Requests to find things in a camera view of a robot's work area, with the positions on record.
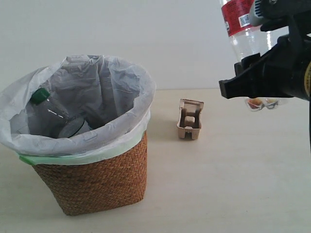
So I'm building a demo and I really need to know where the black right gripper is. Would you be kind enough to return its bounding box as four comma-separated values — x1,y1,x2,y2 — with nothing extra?
219,27,311,100

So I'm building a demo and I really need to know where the red label cola bottle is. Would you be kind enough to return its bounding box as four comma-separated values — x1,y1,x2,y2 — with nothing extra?
221,0,289,112

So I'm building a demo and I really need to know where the brown cardboard pulp tray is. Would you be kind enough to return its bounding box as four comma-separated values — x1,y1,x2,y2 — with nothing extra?
176,99,205,140

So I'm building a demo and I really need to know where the green label water bottle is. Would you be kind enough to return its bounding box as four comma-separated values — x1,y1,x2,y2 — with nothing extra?
30,87,91,138

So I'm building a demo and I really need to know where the white plastic bin liner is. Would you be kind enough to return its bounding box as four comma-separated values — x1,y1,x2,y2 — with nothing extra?
0,55,156,165

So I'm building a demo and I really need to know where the woven wicker waste basket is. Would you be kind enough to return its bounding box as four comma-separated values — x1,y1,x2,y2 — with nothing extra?
33,133,148,216

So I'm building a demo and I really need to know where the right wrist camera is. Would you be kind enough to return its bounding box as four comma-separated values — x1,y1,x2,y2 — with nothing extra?
249,0,311,34

